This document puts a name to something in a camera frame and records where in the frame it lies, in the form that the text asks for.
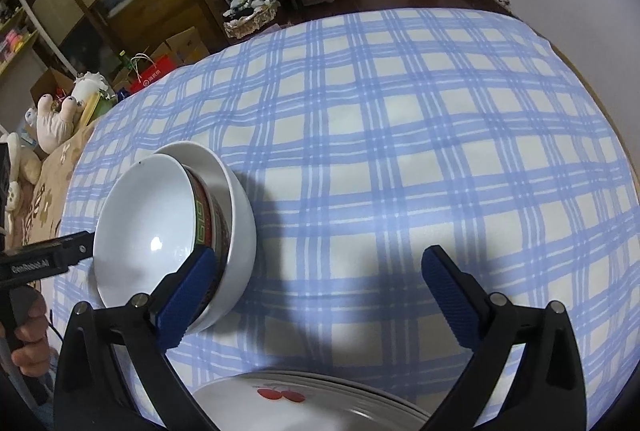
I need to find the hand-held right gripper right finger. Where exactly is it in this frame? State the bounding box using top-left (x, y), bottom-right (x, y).
top-left (421, 245), bottom-right (587, 431)

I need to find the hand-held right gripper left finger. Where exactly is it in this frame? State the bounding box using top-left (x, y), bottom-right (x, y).
top-left (54, 247), bottom-right (236, 431)

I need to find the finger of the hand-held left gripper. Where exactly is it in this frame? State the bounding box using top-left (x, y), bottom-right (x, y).
top-left (47, 231), bottom-right (96, 268)

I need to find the plain white bowl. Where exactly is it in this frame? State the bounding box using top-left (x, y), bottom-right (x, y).
top-left (150, 142), bottom-right (258, 333)

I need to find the person's left hand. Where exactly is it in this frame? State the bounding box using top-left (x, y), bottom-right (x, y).
top-left (0, 288), bottom-right (53, 384)

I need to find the cream plush toy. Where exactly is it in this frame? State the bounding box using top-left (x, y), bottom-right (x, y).
top-left (0, 131), bottom-right (43, 212)

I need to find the yellow green box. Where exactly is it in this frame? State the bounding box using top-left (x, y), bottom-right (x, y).
top-left (82, 93), bottom-right (113, 122)

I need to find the open cardboard box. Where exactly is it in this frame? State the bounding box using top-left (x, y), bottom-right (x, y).
top-left (30, 68), bottom-right (76, 106)

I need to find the white ruffled fabric item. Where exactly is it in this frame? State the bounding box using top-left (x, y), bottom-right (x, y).
top-left (74, 72), bottom-right (111, 99)

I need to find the blue plaid tablecloth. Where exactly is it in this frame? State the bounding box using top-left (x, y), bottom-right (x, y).
top-left (50, 8), bottom-right (640, 431)

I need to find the red paper bag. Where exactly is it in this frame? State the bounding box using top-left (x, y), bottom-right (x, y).
top-left (129, 53), bottom-right (173, 94)

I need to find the shelf with colourful items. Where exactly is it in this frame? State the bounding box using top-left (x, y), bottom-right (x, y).
top-left (0, 0), bottom-right (41, 76)

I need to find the wicker basket with socks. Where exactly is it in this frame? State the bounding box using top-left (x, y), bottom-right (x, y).
top-left (222, 0), bottom-right (278, 39)

